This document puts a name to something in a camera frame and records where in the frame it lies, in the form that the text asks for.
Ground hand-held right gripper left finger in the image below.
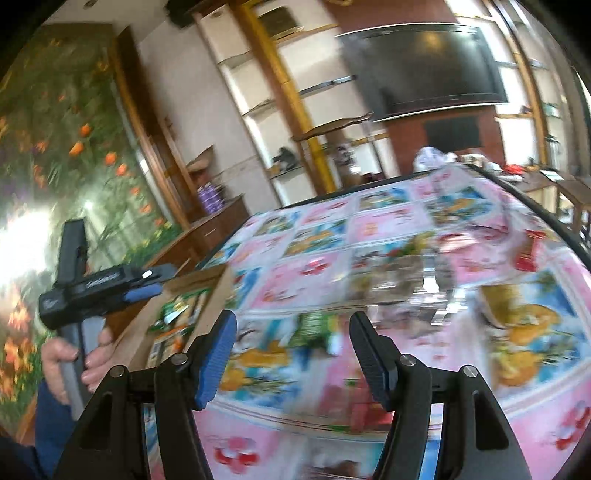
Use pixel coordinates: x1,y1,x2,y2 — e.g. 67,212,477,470
54,309,238,480

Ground flat screen television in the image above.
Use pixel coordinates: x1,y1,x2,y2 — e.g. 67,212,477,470
336,23,509,123

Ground wooden cabinet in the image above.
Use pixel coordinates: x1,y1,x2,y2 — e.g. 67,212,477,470
178,195,252,271

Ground green snack packet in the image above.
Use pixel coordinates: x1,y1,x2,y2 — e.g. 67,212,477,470
293,311,343,357

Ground silver snack packet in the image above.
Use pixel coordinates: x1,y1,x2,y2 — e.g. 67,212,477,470
422,263,465,326
344,256,428,305

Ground wooden wall shelf unit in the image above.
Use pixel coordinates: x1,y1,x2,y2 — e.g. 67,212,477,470
485,0,571,167
194,0,361,208

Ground wooden chair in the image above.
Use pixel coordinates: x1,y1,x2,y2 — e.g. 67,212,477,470
292,113,391,185

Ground pink snack packet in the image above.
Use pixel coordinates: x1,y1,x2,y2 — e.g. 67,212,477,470
436,232,483,254

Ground dark bag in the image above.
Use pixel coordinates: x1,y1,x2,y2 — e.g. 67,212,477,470
272,148,302,169

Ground person's left forearm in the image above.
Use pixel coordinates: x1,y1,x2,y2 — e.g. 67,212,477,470
33,378,88,480

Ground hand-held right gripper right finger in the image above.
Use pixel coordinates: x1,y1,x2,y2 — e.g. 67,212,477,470
348,311,532,480

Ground floral wall poster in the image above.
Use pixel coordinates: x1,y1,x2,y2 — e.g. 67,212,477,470
0,23,185,430

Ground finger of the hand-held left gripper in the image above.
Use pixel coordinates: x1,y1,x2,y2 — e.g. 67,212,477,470
122,264,179,285
122,282,164,304

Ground black wall speaker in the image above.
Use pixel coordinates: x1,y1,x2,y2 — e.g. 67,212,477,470
165,0,200,26

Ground white plastic bag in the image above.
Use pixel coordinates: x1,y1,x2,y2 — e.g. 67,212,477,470
412,147,458,173

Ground low wooden table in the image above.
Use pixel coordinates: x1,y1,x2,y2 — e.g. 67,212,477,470
522,166,591,232

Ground pile of snack packets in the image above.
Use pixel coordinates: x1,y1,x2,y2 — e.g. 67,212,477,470
147,288,214,370

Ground cardboard box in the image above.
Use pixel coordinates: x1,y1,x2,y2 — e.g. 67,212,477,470
111,265,237,370

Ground person's left hand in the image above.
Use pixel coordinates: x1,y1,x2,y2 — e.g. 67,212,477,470
41,324,115,402

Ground red snack packet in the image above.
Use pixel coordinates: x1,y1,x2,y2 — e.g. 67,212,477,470
514,230,549,273

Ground brown cardboard piece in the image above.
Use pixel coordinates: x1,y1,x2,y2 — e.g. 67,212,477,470
186,145,216,174

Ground printed tablecloth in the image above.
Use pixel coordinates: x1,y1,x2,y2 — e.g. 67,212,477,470
143,164,591,480

